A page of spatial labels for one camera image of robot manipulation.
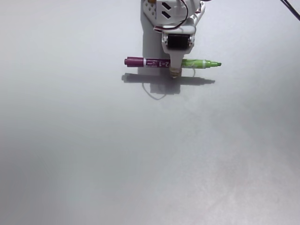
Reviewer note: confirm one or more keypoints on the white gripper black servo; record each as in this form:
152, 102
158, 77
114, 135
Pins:
177, 41

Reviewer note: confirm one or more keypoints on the purple and green double marker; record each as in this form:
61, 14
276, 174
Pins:
154, 62

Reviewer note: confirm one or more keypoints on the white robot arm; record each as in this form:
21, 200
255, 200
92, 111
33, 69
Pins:
150, 10

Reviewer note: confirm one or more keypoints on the tan rubber band binding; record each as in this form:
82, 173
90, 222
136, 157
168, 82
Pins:
175, 72

